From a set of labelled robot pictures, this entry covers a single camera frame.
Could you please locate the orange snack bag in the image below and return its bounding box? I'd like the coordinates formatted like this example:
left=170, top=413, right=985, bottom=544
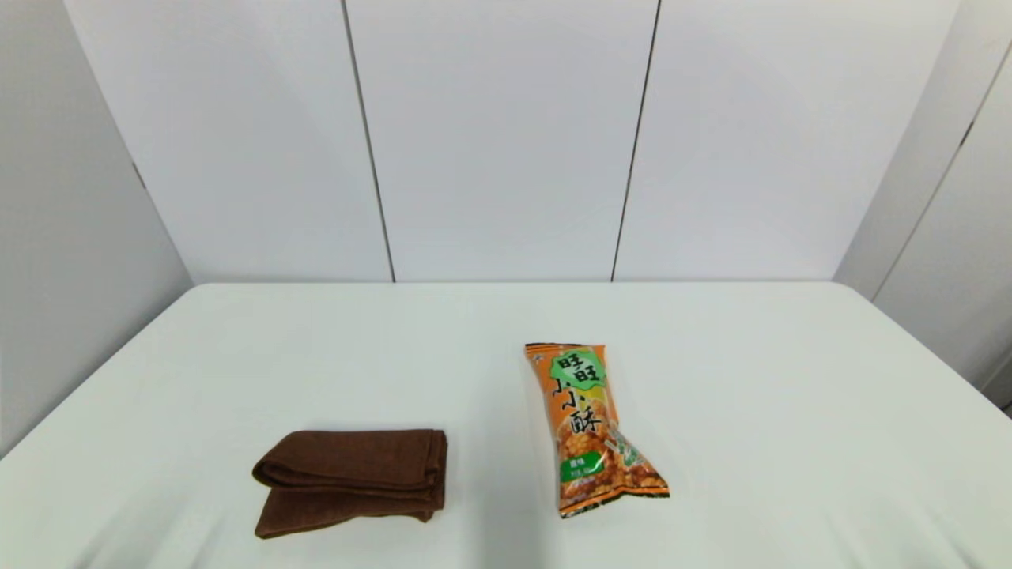
left=525, top=342, right=671, bottom=520

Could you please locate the brown folded cloth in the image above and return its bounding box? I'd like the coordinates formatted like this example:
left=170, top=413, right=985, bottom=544
left=252, top=429, right=448, bottom=540

